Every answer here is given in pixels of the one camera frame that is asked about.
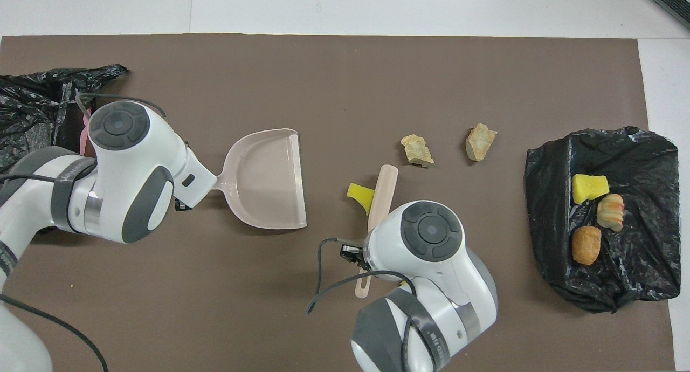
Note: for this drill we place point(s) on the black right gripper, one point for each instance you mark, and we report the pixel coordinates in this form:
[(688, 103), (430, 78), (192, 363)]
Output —
[(356, 254)]

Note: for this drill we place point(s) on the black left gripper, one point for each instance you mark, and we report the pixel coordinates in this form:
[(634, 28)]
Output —
[(183, 205)]

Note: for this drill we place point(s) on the small yellow sponge piece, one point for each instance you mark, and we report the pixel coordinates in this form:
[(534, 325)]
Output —
[(361, 195)]

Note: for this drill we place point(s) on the beige hand brush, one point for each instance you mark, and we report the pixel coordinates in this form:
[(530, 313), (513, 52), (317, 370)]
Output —
[(384, 191)]

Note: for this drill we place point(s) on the beige plastic dustpan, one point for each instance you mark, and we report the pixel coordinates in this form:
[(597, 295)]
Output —
[(267, 183)]

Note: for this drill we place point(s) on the beige rough foam chunk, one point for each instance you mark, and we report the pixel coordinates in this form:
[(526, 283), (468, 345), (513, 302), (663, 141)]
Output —
[(416, 150), (480, 142)]

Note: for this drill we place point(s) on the brown toy bread roll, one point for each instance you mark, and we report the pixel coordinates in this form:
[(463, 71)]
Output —
[(586, 245)]

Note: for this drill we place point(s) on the yellow sponge block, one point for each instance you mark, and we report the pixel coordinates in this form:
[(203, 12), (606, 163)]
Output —
[(590, 188)]

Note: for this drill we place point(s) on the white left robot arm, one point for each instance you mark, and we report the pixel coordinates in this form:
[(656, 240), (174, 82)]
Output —
[(135, 167)]

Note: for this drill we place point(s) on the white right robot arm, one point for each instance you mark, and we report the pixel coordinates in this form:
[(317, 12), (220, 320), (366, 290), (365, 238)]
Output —
[(431, 232)]

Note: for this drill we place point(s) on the pink bin with black bag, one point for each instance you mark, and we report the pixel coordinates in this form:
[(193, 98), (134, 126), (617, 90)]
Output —
[(32, 108)]

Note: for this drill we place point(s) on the black bag lined bin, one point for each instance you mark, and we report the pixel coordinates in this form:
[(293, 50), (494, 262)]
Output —
[(641, 172)]

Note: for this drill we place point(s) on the brown table mat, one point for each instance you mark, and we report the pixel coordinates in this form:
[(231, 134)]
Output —
[(377, 75)]

